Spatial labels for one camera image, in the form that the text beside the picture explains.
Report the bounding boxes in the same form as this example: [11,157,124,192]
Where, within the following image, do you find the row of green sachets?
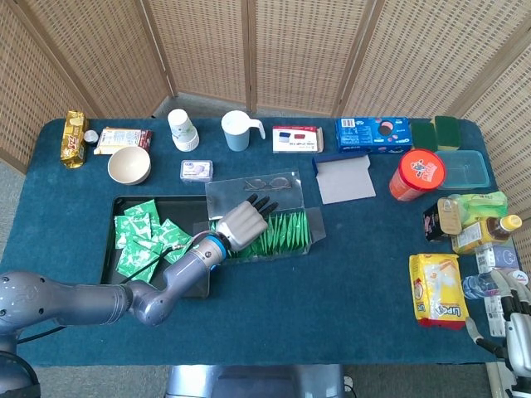
[211,210,311,259]

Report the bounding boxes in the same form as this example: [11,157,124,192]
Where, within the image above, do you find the dark frame eyeglasses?
[243,177,294,193]

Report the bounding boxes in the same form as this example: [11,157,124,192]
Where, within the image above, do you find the red snack canister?
[388,148,446,203]

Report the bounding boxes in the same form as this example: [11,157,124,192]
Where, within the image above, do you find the wicker folding screen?
[0,0,531,250]

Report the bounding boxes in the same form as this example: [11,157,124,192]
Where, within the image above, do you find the pale blue mug white handle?
[221,110,266,153]

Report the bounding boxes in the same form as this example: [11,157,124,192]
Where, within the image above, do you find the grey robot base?
[165,364,346,398]

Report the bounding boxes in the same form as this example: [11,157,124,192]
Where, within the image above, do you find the pale blue tissue pack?
[493,246,521,270]

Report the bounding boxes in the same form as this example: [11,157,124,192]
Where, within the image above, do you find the blue Oreo cookie box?
[334,117,413,154]

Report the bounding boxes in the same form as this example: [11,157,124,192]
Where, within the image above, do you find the white and maroon food packet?
[93,127,153,156]

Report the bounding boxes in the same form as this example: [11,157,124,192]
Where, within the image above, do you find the gold biscuit pack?
[61,110,90,170]

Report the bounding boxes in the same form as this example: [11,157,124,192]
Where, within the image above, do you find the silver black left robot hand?
[215,192,280,253]

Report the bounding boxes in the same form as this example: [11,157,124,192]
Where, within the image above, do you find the white box red blue print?
[272,126,325,155]

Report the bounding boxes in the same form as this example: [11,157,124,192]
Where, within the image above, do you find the black plastic tray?
[99,194,217,299]

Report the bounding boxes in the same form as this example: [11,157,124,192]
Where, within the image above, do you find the small clear cotton swab box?
[179,159,214,185]

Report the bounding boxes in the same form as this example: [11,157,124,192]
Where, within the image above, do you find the green wet wipes pack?
[447,191,509,227]

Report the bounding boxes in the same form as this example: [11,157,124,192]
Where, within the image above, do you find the clear box of green sachets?
[193,167,328,264]

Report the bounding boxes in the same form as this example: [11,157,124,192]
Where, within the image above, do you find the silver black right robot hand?
[464,268,531,376]

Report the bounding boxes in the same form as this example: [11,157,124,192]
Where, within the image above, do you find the beige bowl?
[107,145,152,186]

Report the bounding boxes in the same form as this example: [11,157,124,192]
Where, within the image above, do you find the teal transparent food container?
[435,150,491,190]

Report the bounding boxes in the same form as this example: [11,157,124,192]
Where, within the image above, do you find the yellow snack bag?
[409,253,470,331]

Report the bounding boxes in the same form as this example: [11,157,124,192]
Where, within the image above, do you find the black snack packet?
[422,209,447,243]

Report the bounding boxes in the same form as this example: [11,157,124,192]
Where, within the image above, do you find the gold flat tin can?
[437,197,463,235]

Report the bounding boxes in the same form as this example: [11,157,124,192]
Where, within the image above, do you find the green yellow sponge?
[433,115,462,152]
[410,120,438,153]

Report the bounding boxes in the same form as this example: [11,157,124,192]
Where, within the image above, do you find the blue table cloth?
[2,118,519,368]

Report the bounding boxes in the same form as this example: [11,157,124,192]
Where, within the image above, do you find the clear water bottle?
[461,269,530,300]

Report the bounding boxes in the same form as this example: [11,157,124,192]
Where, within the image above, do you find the blue grey paper folder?
[312,153,378,206]

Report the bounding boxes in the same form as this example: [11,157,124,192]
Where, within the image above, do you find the white printed paper strip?
[475,244,508,337]

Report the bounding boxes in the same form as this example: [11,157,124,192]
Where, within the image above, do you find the yellow bottle yellow cap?
[451,214,524,255]

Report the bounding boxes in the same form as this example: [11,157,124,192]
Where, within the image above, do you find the white paper cup stack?
[167,109,201,153]

